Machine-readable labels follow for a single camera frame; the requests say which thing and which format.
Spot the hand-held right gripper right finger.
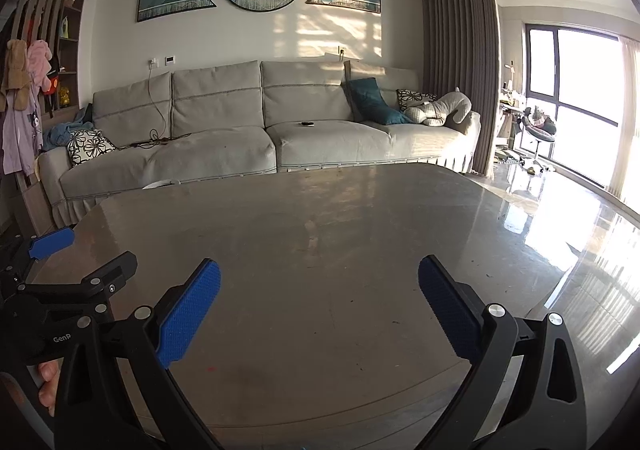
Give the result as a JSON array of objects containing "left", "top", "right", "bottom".
[{"left": 415, "top": 254, "right": 588, "bottom": 450}]

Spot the pink plush toy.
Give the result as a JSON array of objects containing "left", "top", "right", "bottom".
[{"left": 27, "top": 39, "right": 51, "bottom": 91}]

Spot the lilac hanging garment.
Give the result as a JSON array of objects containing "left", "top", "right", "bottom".
[{"left": 2, "top": 90, "right": 43, "bottom": 176}]

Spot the blue cloth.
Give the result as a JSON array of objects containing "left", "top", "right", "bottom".
[{"left": 42, "top": 103, "right": 96, "bottom": 153}]

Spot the small cluttered desk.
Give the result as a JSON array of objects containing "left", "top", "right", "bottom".
[{"left": 499, "top": 60, "right": 527, "bottom": 153}]

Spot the black white floral pillow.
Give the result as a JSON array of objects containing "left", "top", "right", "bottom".
[{"left": 66, "top": 129, "right": 117, "bottom": 167}]

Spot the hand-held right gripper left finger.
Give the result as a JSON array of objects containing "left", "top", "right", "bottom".
[{"left": 54, "top": 257, "right": 223, "bottom": 450}]

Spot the black charging cable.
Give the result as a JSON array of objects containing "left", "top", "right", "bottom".
[{"left": 131, "top": 63, "right": 174, "bottom": 149}]

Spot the large black framed window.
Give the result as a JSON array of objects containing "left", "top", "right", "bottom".
[{"left": 522, "top": 23, "right": 640, "bottom": 191}]

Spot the sheer white curtain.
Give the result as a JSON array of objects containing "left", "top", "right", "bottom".
[{"left": 607, "top": 38, "right": 640, "bottom": 201}]

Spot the wooden slatted shelf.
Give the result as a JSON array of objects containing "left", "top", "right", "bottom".
[{"left": 0, "top": 0, "right": 88, "bottom": 231}]

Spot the grey brown curtain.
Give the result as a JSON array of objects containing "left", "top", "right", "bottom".
[{"left": 417, "top": 0, "right": 502, "bottom": 178}]

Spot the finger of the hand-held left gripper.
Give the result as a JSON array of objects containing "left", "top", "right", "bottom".
[
  {"left": 75, "top": 251, "right": 139, "bottom": 325},
  {"left": 0, "top": 227, "right": 77, "bottom": 302}
]

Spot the light grey sofa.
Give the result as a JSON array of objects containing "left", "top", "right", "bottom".
[{"left": 37, "top": 59, "right": 482, "bottom": 228}]

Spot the red black mouse toy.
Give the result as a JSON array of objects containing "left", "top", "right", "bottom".
[{"left": 42, "top": 55, "right": 63, "bottom": 96}]

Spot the black white patterned pillow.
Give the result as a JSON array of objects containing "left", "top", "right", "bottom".
[{"left": 396, "top": 89, "right": 438, "bottom": 113}]

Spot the person's left hand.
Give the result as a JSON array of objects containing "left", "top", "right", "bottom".
[{"left": 38, "top": 361, "right": 65, "bottom": 417}]

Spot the teal cushion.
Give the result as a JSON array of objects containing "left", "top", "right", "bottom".
[{"left": 346, "top": 78, "right": 412, "bottom": 126}]

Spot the white plush toy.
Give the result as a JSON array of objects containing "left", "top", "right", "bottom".
[{"left": 404, "top": 88, "right": 473, "bottom": 127}]

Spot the grey swivel chair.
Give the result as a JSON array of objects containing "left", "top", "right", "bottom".
[{"left": 520, "top": 105, "right": 558, "bottom": 166}]

